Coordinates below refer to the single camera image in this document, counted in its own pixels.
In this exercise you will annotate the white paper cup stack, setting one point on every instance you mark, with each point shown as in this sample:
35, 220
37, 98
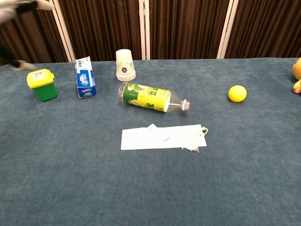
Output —
125, 63

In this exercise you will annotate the blue toothpaste box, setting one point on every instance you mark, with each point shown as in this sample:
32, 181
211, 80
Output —
85, 82

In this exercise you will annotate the yellow ball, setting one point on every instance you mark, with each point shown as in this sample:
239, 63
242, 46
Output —
237, 93

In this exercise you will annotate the green bin with yellow lid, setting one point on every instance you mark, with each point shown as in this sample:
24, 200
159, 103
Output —
44, 90

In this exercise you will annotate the brown folding screen panel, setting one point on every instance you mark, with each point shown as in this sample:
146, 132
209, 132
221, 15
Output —
188, 28
105, 28
265, 28
35, 35

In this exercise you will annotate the yellow duck plush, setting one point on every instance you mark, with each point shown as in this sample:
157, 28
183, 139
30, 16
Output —
297, 70

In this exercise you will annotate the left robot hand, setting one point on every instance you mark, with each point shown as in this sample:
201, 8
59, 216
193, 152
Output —
23, 5

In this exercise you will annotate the white paper sheet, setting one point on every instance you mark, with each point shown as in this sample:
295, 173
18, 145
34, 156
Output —
141, 139

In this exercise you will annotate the green label plastic bottle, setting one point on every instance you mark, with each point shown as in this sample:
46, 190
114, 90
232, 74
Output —
145, 96

